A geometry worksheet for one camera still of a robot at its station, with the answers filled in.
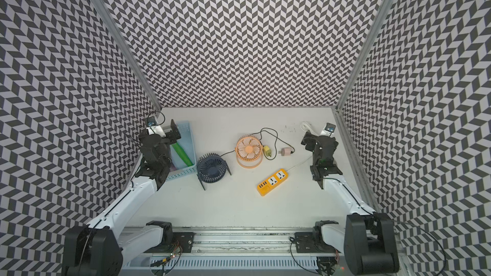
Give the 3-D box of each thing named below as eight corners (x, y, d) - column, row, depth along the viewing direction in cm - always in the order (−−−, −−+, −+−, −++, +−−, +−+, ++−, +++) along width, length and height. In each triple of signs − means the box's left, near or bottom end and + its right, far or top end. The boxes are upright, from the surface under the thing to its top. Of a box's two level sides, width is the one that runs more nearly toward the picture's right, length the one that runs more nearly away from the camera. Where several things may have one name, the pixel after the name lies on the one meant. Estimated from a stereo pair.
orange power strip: (260, 197, 86) (261, 195, 84) (254, 187, 89) (254, 186, 87) (289, 177, 92) (290, 175, 90) (282, 169, 95) (283, 166, 93)
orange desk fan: (236, 168, 95) (234, 158, 87) (238, 146, 103) (236, 135, 95) (262, 168, 95) (262, 158, 87) (261, 146, 103) (262, 135, 95)
